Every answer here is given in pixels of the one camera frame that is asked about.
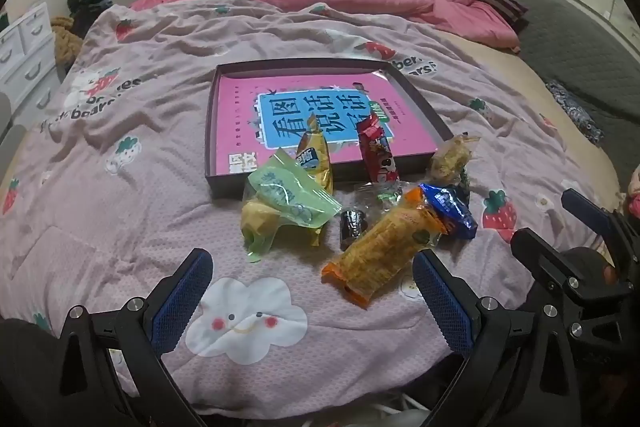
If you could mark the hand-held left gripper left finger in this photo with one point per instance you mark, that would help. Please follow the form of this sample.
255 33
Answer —
185 292

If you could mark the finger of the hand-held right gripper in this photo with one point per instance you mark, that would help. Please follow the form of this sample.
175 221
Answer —
545 257
595 214

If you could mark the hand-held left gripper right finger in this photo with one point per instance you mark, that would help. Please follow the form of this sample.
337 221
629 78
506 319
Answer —
442 302

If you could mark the orange snack packet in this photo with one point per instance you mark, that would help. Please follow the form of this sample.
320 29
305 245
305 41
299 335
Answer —
385 242

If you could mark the blue snack packet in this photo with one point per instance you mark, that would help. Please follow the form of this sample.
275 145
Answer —
452 207

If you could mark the black pea snack packet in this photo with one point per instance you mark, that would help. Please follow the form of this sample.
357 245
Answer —
465 192

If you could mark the dark cake cup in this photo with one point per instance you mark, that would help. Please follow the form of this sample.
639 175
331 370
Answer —
354 229

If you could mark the clear packet with red print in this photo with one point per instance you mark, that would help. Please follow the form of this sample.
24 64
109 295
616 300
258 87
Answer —
382 196

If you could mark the clear packet of pale snack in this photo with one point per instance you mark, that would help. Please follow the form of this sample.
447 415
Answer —
450 159

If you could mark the green snack packet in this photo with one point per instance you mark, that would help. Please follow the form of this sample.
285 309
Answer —
285 192

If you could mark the red snack packet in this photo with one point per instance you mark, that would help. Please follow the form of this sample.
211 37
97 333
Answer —
377 157

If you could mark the yellow snack packet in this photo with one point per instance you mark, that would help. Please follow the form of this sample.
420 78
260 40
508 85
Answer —
315 157

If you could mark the purple shallow box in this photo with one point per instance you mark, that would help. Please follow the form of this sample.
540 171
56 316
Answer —
320 64

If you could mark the dark floral cloth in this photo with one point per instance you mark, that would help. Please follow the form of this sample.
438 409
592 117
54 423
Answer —
575 112

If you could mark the pink strawberry printed blanket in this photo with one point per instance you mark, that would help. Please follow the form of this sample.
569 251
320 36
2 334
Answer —
150 187

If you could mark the beige bed sheet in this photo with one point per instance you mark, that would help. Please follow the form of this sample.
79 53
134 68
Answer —
500 72

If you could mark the grey quilted cover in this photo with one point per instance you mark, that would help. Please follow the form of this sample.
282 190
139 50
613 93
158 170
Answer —
560 32

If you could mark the pink picture book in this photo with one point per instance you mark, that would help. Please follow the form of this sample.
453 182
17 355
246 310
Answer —
240 107

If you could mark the striped pillow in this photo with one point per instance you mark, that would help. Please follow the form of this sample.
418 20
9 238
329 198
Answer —
505 7

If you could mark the white drawer cabinet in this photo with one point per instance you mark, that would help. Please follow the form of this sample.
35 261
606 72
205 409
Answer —
25 52

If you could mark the dark clothes pile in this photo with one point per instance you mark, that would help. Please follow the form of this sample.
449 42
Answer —
90 4

